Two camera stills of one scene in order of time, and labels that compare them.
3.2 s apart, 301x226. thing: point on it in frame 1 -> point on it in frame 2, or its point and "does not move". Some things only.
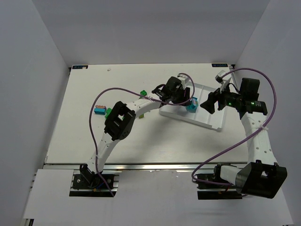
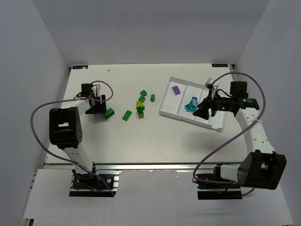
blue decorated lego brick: x=195 y=100 does not move
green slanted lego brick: x=108 y=110 does not move
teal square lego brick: x=191 y=108 does not move
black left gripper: x=186 y=94 -> x=99 y=107
